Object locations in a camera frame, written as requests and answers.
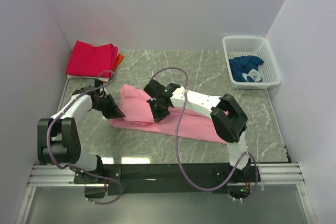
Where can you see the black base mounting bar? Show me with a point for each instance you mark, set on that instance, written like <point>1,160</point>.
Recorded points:
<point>168,178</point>

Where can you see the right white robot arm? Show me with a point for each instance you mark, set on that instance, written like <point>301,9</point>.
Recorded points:
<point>228,119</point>

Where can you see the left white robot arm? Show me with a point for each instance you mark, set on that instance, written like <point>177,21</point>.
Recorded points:
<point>58,140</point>

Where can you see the white plastic basket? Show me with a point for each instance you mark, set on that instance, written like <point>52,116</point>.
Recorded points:
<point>242,46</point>

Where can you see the blue t-shirt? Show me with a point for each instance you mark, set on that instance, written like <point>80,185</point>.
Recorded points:
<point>245,69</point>

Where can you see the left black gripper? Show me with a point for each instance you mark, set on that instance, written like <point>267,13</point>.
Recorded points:
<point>114,112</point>

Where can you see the folded orange t-shirt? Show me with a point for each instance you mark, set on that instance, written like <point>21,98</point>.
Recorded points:
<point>119,58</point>

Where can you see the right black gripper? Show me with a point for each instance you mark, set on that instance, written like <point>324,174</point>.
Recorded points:
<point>157,116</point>

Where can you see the aluminium rail frame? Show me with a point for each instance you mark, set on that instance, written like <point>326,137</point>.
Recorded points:
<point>52,196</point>

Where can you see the folded magenta t-shirt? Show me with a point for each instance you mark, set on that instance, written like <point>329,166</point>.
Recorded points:
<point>91,61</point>

